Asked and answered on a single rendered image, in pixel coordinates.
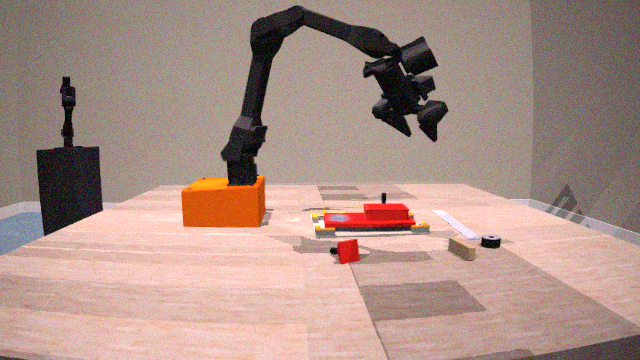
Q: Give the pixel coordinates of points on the white flat strip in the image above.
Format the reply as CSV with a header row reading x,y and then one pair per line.
x,y
455,224

